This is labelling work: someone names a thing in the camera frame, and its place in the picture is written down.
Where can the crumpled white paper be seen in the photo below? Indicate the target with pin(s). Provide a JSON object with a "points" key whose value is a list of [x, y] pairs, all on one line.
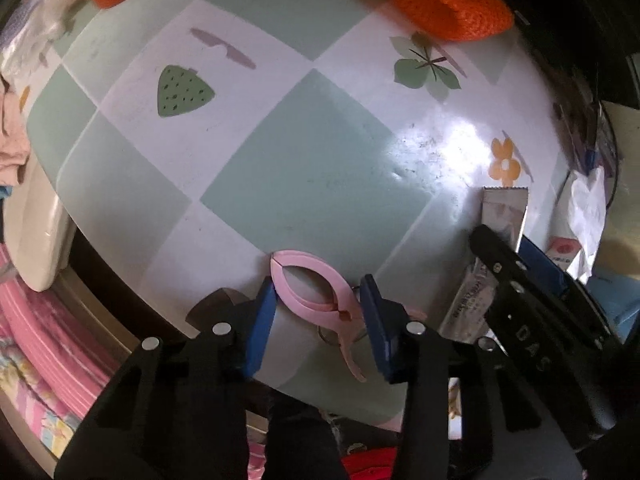
{"points": [[587, 205]]}

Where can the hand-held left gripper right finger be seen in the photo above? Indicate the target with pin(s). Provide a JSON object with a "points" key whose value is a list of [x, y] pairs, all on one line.
{"points": [[380, 335]]}

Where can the silver white sachet packet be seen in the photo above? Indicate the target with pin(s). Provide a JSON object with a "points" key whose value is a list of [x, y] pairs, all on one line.
{"points": [[502, 212]]}

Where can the small white red box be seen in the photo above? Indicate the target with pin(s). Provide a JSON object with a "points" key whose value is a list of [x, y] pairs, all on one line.
{"points": [[562, 252]]}

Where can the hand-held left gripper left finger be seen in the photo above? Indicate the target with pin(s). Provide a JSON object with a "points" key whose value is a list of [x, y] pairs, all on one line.
{"points": [[260, 332]]}

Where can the pink striped blanket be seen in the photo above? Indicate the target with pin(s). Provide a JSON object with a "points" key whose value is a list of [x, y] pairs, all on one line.
{"points": [[40, 340]]}

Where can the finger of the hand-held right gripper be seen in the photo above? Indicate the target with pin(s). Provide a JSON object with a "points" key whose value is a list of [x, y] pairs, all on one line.
{"points": [[542, 265], [497, 260]]}

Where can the pink plastic clothes peg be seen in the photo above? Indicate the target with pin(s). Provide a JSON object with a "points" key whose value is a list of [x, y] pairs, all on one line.
{"points": [[310, 300]]}

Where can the clear plastic bag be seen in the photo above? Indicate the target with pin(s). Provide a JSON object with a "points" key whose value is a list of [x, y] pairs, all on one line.
{"points": [[35, 25]]}

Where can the red cloth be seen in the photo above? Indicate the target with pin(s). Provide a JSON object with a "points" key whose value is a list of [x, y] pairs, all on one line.
{"points": [[370, 467]]}

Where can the checked green white tablecloth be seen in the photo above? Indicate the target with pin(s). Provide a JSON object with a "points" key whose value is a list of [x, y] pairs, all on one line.
{"points": [[300, 160]]}

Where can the pale pink cloth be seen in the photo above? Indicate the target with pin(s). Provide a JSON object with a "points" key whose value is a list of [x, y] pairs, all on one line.
{"points": [[12, 145]]}

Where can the person's dark trousers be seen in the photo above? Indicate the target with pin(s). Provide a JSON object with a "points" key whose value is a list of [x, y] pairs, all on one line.
{"points": [[295, 440]]}

